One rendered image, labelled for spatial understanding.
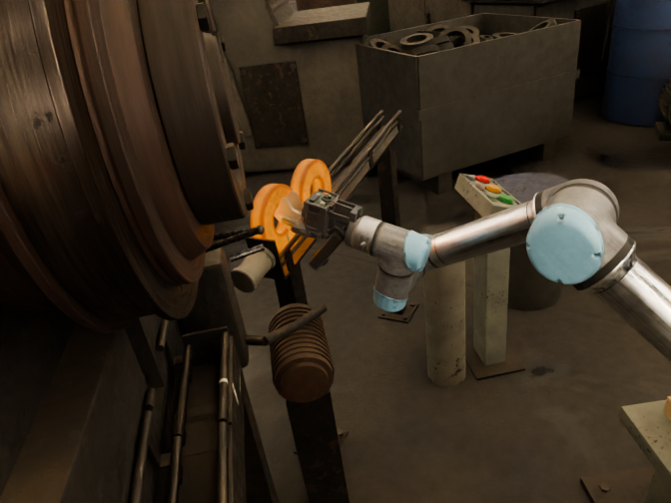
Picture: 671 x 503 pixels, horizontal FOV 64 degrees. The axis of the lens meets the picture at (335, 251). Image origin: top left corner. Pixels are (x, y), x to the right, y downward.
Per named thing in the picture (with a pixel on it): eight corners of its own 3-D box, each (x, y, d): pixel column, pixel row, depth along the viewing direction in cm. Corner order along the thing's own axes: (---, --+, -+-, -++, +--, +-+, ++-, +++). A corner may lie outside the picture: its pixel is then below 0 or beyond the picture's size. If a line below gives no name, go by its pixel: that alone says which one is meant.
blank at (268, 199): (241, 207, 111) (255, 208, 110) (278, 171, 122) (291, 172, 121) (262, 265, 120) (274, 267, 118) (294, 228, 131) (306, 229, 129)
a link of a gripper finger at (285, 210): (271, 188, 116) (308, 201, 114) (270, 211, 120) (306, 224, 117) (263, 194, 114) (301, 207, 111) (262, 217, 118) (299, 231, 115)
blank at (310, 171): (283, 178, 123) (296, 179, 121) (314, 148, 133) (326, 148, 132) (297, 234, 131) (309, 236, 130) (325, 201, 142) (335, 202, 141)
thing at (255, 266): (234, 290, 113) (226, 268, 109) (256, 265, 119) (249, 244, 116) (258, 295, 110) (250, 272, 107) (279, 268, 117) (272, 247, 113)
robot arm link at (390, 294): (418, 293, 122) (428, 255, 116) (395, 320, 114) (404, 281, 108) (388, 279, 125) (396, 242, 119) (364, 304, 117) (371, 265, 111)
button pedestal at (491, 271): (479, 386, 166) (482, 207, 136) (452, 338, 187) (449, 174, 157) (528, 375, 168) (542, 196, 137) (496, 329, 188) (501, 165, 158)
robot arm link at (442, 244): (613, 152, 96) (405, 230, 130) (600, 173, 88) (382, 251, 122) (639, 208, 98) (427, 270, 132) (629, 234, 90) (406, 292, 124)
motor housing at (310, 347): (308, 530, 132) (268, 366, 106) (299, 458, 151) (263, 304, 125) (358, 518, 133) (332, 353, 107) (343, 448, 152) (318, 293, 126)
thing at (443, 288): (434, 390, 167) (428, 247, 141) (422, 365, 177) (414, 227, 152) (471, 383, 168) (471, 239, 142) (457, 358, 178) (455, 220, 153)
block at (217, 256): (194, 380, 101) (158, 273, 89) (197, 353, 108) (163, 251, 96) (250, 368, 102) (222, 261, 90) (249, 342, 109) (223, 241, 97)
